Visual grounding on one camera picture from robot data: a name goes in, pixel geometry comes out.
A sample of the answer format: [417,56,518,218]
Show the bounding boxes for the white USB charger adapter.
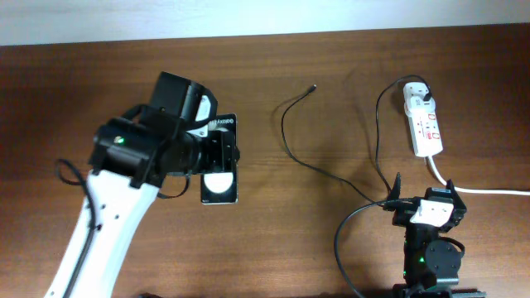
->
[403,82,436,117]

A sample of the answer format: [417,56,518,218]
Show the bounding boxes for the black smartphone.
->
[200,113,240,204]

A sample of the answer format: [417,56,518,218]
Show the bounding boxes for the white power strip cord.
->
[425,155,530,197]

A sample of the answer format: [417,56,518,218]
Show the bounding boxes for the white power strip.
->
[406,110,443,157]

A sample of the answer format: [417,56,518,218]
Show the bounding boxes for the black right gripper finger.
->
[389,172,401,201]
[446,180,465,207]

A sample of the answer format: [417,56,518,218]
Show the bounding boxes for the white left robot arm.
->
[46,72,240,297]

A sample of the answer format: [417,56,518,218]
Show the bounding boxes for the black USB charging cable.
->
[281,74,433,204]

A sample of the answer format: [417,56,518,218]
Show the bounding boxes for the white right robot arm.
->
[383,175,487,298]

